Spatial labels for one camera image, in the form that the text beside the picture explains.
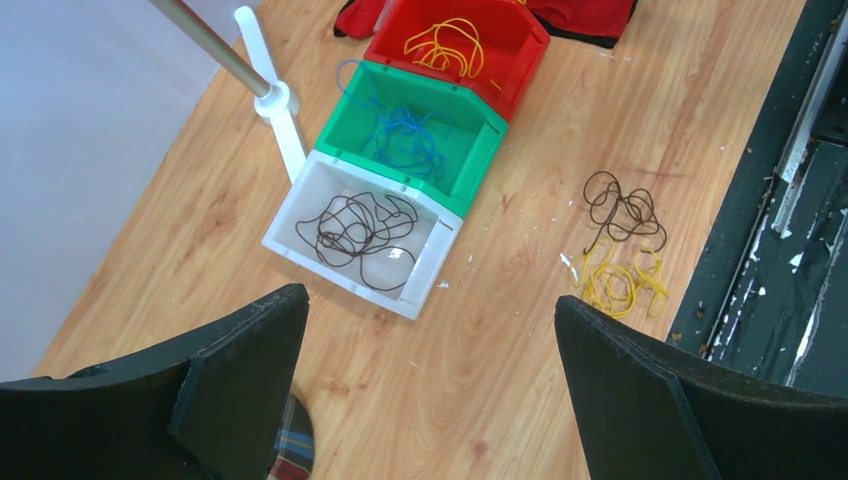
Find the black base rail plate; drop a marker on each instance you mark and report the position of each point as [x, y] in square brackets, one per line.
[768, 297]

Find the red sweater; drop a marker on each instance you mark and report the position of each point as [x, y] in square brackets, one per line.
[597, 22]

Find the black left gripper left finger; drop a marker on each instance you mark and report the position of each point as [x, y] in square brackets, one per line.
[207, 404]

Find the white plastic scrap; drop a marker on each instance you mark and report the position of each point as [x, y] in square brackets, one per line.
[566, 260]

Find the silver clothes rack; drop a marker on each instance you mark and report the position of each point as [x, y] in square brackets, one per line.
[274, 100]

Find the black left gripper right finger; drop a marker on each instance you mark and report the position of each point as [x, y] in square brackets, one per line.
[647, 410]

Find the white plastic bin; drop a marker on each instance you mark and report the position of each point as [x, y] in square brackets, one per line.
[376, 238]

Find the plaid shirt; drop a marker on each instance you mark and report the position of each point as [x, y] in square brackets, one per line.
[295, 443]

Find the red plastic bin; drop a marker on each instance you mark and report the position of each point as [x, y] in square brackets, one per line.
[491, 47]

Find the green plastic bin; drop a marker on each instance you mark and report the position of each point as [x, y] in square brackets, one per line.
[436, 137]

